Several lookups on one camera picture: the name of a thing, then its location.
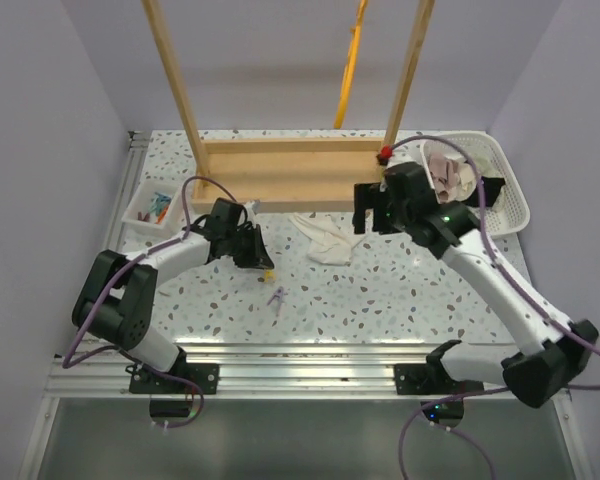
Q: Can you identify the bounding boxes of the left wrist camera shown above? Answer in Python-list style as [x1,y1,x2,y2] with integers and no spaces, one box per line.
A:
[238,200,260,226]

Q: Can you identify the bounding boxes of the orange plastic hanger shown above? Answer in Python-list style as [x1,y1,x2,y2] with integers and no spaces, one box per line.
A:
[333,0,368,129]

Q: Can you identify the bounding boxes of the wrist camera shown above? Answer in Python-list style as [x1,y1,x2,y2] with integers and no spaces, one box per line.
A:
[376,146,435,201]
[238,200,260,226]

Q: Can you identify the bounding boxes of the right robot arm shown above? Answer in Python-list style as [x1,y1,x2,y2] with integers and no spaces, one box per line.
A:
[352,162,599,408]

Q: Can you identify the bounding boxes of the clothes in basket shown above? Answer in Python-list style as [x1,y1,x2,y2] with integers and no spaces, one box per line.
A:
[426,153,506,211]

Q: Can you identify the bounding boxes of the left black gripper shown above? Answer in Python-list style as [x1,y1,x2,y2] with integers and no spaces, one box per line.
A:
[225,223,273,269]

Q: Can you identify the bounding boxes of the white underwear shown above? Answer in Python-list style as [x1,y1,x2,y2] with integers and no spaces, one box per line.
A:
[289,213,364,266]

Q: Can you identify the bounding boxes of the wooden hanging rack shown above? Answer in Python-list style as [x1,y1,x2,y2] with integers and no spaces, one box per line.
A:
[143,1,434,212]

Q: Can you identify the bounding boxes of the white clothespin tray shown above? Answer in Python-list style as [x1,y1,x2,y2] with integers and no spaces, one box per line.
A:
[122,179,184,238]

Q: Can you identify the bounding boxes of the clothespins in tray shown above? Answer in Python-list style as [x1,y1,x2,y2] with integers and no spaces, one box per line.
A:
[136,192,172,224]

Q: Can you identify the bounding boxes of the purple clothespin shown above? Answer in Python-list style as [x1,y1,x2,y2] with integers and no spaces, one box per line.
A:
[267,286,286,316]

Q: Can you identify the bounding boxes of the white laundry basket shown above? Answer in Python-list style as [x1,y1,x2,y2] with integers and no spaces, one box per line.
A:
[420,130,532,239]

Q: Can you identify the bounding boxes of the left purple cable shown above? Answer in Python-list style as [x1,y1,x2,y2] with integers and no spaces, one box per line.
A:
[61,175,241,431]

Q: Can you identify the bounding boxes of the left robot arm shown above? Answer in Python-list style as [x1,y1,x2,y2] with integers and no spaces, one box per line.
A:
[63,198,274,395]

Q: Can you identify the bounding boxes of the yellow clothespin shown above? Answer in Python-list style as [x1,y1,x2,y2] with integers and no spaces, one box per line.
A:
[263,269,276,282]

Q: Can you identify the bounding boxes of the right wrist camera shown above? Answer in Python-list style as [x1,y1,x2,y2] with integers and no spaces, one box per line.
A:
[376,146,435,201]

